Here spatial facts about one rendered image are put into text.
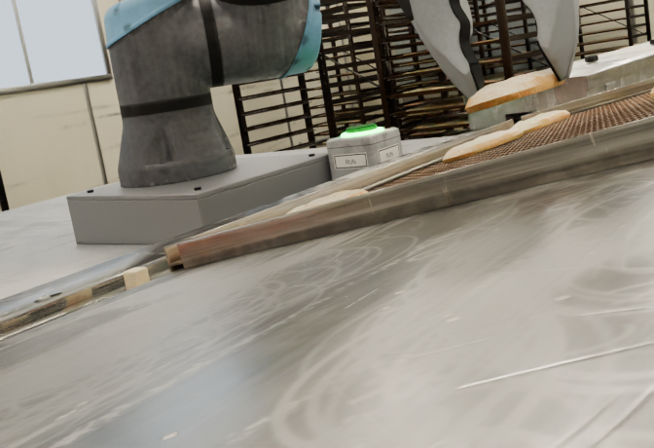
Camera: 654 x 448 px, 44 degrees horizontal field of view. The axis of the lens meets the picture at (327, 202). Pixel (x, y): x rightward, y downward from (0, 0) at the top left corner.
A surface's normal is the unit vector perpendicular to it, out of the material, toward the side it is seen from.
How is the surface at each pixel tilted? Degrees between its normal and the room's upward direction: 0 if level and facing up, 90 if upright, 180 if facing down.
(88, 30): 90
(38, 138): 90
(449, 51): 89
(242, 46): 101
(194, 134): 74
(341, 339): 10
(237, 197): 90
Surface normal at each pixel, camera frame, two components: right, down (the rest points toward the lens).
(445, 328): -0.30, -0.95
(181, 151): 0.25, -0.18
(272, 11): 0.35, 0.52
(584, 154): -0.58, 0.22
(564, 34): 0.22, 0.34
